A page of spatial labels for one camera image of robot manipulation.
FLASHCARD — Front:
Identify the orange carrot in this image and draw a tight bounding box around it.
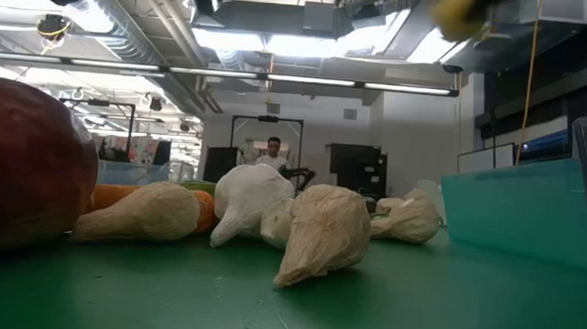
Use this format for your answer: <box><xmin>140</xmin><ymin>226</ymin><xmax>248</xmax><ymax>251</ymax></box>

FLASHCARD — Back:
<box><xmin>82</xmin><ymin>182</ymin><xmax>219</xmax><ymax>236</ymax></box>

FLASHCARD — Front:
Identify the yellow hanging cable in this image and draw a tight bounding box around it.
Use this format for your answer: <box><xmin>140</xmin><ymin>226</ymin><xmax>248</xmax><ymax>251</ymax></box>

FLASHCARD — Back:
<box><xmin>514</xmin><ymin>0</ymin><xmax>543</xmax><ymax>166</ymax></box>

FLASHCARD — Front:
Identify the long ceiling light bar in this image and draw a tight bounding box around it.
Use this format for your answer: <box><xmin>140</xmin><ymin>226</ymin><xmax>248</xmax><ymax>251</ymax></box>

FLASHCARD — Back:
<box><xmin>0</xmin><ymin>51</ymin><xmax>461</xmax><ymax>98</ymax></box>

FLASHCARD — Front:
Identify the black cabinet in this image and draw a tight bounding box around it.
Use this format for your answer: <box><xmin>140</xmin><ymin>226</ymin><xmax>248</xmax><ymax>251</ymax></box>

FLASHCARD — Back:
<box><xmin>327</xmin><ymin>143</ymin><xmax>390</xmax><ymax>199</ymax></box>

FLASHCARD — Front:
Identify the yellow lemon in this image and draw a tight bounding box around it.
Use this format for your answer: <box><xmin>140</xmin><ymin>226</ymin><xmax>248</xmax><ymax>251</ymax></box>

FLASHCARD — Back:
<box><xmin>430</xmin><ymin>0</ymin><xmax>498</xmax><ymax>45</ymax></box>

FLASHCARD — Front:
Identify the framed glass board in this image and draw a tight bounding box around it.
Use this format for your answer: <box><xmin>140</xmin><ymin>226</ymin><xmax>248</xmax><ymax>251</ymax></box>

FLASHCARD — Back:
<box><xmin>455</xmin><ymin>139</ymin><xmax>518</xmax><ymax>176</ymax></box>

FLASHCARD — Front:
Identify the black ceiling cable reel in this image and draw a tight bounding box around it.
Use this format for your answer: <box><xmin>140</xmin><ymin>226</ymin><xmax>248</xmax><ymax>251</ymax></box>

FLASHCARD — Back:
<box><xmin>34</xmin><ymin>13</ymin><xmax>72</xmax><ymax>56</ymax></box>

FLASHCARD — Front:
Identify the beige garlic bulb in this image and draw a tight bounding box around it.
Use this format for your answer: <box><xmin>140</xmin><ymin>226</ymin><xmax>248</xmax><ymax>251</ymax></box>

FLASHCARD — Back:
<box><xmin>272</xmin><ymin>181</ymin><xmax>374</xmax><ymax>292</ymax></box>
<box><xmin>69</xmin><ymin>176</ymin><xmax>203</xmax><ymax>249</ymax></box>

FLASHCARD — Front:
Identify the person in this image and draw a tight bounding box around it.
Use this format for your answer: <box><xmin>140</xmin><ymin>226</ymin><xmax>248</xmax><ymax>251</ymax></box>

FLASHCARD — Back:
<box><xmin>254</xmin><ymin>135</ymin><xmax>295</xmax><ymax>173</ymax></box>

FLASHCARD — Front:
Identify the black upright panel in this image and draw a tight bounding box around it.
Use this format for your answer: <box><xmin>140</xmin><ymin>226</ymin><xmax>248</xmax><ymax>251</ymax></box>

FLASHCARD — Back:
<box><xmin>201</xmin><ymin>145</ymin><xmax>240</xmax><ymax>186</ymax></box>

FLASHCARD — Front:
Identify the clear plastic basket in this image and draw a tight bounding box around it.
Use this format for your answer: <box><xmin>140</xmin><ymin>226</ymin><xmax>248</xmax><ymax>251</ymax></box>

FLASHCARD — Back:
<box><xmin>96</xmin><ymin>158</ymin><xmax>198</xmax><ymax>190</ymax></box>

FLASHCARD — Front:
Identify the large white garlic bulb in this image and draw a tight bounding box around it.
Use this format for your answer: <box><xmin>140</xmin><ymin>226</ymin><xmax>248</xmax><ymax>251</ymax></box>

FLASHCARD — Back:
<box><xmin>208</xmin><ymin>161</ymin><xmax>297</xmax><ymax>252</ymax></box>

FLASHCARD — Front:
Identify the large red apple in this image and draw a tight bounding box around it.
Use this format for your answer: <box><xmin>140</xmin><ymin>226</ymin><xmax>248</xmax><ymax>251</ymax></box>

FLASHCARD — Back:
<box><xmin>0</xmin><ymin>75</ymin><xmax>104</xmax><ymax>259</ymax></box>

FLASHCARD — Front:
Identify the teal translucent plastic basket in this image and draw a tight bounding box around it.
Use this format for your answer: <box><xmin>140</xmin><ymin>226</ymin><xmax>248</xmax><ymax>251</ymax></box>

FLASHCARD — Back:
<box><xmin>436</xmin><ymin>151</ymin><xmax>587</xmax><ymax>272</ymax></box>

